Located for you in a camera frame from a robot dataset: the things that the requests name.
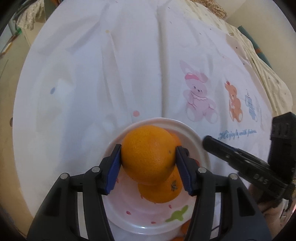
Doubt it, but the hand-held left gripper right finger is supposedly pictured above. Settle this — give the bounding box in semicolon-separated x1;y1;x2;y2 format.
175;146;272;241

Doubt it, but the brown floral pillow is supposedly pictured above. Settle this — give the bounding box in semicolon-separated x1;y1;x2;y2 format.
190;0;227;19

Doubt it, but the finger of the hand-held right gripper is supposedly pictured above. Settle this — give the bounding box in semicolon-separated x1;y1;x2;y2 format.
203;135;269;172

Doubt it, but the person's right hand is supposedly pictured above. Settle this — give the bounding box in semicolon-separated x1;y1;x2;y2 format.
248;183;289;219

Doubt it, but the teal pillow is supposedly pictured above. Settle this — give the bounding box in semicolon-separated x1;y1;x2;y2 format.
237;25;272;69

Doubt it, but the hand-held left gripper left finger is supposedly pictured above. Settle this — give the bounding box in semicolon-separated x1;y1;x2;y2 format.
27;144;122;241

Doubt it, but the large orange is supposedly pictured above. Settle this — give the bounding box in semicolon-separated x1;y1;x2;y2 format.
137;166;184;204
121;125;179;186

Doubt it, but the white printed blanket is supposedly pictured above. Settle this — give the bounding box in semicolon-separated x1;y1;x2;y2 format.
13;0;289;241

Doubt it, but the cream floral quilt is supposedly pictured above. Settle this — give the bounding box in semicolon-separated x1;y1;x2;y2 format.
183;0;292;116

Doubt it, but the floral cloth cover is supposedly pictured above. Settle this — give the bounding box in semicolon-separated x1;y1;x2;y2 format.
16;0;47;29

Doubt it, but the pink speckled plate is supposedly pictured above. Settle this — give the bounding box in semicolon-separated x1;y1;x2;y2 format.
102;118;211;234

